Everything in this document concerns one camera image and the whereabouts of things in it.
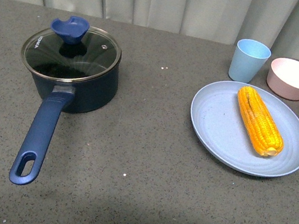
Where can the dark blue saucepan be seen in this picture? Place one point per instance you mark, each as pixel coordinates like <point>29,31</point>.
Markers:
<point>57,97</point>

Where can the light blue cup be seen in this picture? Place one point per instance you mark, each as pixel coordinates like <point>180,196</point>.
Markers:
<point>249,56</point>

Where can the yellow corn cob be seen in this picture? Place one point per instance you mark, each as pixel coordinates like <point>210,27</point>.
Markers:
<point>260,126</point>

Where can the glass lid blue knob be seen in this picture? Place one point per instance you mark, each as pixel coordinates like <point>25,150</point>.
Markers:
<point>71,51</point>

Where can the light blue plate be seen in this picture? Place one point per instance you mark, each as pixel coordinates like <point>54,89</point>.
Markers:
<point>218,124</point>

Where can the pink bowl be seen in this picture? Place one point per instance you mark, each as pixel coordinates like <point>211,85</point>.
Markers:
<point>283,78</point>

